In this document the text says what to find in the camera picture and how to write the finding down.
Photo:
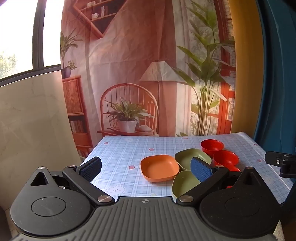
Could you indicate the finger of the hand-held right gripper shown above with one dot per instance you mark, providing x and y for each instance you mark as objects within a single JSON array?
[{"x": 285, "y": 163}]

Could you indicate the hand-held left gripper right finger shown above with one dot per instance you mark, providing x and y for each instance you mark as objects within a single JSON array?
[{"x": 200, "y": 171}]

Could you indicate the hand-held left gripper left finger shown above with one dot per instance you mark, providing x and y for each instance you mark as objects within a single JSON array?
[{"x": 89, "y": 167}]

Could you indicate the red bowl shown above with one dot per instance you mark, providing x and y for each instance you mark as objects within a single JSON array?
[
  {"x": 212, "y": 146},
  {"x": 234, "y": 169},
  {"x": 226, "y": 158}
]

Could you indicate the green bowl near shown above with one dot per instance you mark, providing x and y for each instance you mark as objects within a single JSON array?
[{"x": 185, "y": 183}]

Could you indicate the green bowl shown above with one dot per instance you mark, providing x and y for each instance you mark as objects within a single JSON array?
[
  {"x": 185, "y": 183},
  {"x": 185, "y": 157}
]

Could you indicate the green bowl far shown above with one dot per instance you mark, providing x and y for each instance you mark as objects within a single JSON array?
[{"x": 185, "y": 157}]

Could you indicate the blue plaid tablecloth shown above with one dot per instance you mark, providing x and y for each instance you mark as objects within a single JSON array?
[{"x": 124, "y": 157}]

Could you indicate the orange square plate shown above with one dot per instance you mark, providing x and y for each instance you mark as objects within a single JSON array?
[{"x": 159, "y": 168}]

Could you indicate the blue curtain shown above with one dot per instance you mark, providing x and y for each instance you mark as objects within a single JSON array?
[{"x": 279, "y": 81}]

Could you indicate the yellow curtain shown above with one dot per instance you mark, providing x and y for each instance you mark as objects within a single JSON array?
[{"x": 247, "y": 69}]

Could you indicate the printed wall cloth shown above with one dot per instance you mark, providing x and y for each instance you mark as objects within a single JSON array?
[{"x": 129, "y": 58}]

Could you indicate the black window frame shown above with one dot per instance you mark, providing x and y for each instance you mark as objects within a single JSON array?
[{"x": 38, "y": 34}]

